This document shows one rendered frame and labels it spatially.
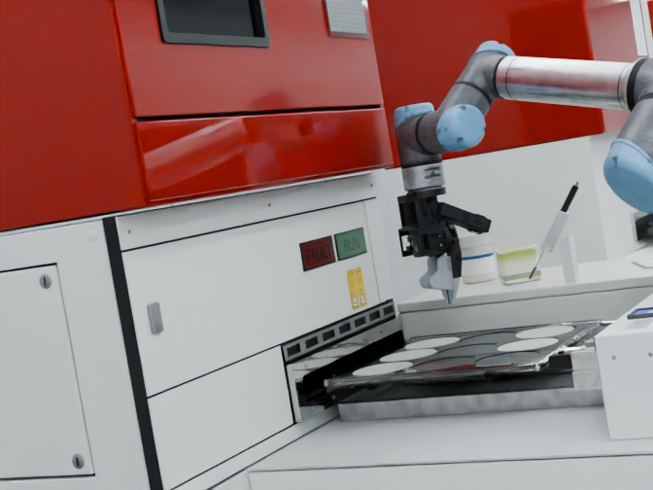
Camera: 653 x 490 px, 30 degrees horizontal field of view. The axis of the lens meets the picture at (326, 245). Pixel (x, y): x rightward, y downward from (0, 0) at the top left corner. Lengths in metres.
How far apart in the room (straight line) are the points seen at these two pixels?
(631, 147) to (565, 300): 0.46
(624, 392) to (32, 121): 0.87
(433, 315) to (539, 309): 0.21
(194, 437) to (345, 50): 0.80
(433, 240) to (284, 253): 0.32
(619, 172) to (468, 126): 0.34
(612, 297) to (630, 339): 0.57
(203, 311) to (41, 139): 0.33
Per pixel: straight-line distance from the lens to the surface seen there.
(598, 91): 2.01
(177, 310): 1.71
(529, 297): 2.24
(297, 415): 1.96
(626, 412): 1.66
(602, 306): 2.21
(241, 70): 1.86
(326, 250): 2.11
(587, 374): 1.84
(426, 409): 1.98
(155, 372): 1.66
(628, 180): 1.86
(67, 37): 1.67
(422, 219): 2.18
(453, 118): 2.07
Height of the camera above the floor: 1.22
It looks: 3 degrees down
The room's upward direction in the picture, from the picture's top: 10 degrees counter-clockwise
